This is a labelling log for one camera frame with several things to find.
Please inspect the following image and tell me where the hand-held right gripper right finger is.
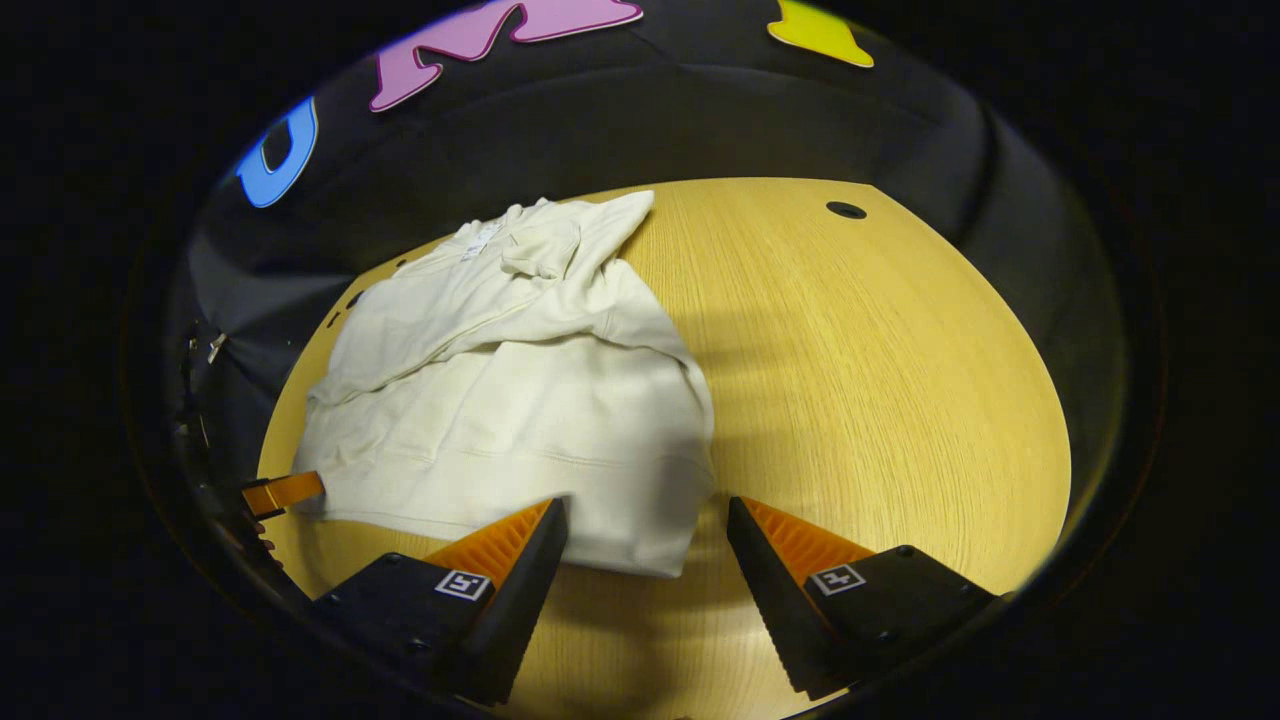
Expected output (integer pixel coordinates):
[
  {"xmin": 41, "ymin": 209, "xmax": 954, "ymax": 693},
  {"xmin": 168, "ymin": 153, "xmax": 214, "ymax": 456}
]
[{"xmin": 727, "ymin": 496, "xmax": 1001, "ymax": 701}]

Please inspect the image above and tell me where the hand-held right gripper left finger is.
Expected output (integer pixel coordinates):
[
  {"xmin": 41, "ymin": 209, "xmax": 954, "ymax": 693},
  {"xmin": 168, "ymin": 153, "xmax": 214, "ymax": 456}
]
[{"xmin": 310, "ymin": 497, "xmax": 569, "ymax": 706}]

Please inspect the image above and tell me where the cream sweatshirt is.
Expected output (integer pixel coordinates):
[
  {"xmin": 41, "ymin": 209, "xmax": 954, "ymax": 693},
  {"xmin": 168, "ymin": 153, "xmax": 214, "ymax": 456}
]
[{"xmin": 292, "ymin": 190, "xmax": 716, "ymax": 579}]

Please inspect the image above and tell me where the black backdrop cloth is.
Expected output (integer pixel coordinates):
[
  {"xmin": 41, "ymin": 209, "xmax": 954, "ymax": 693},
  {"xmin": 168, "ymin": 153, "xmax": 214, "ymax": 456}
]
[{"xmin": 175, "ymin": 0, "xmax": 1131, "ymax": 501}]

